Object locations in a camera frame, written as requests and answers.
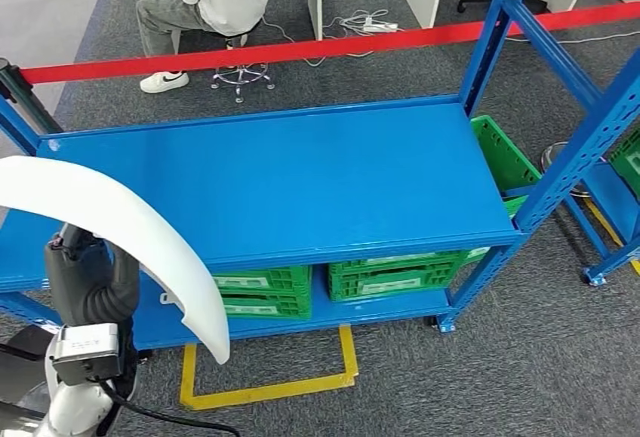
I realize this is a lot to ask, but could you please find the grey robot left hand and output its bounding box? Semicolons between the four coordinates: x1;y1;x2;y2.
44;221;115;328

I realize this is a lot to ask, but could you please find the white curved plastic part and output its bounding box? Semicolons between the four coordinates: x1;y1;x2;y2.
0;155;232;366

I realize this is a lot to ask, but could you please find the chrome base stool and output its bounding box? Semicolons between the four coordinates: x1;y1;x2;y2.
210;19;276;105

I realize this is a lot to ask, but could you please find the red barrier tape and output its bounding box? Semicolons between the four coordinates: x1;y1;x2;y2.
20;1;640;86

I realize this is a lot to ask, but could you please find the white power strip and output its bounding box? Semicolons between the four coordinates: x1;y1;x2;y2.
362;16;400;34

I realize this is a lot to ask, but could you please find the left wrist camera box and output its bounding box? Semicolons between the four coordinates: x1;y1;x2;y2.
48;322;122;388

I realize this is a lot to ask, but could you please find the dark barrier post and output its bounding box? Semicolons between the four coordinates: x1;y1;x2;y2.
0;57;64;137

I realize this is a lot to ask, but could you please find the tangled white cable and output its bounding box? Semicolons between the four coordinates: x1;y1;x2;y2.
260;8;404;69

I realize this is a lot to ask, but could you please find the chrome round post base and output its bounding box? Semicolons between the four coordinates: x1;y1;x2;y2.
542;141;608;199

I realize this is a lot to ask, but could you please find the long white floor cable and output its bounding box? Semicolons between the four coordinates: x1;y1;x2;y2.
505;29;640;46

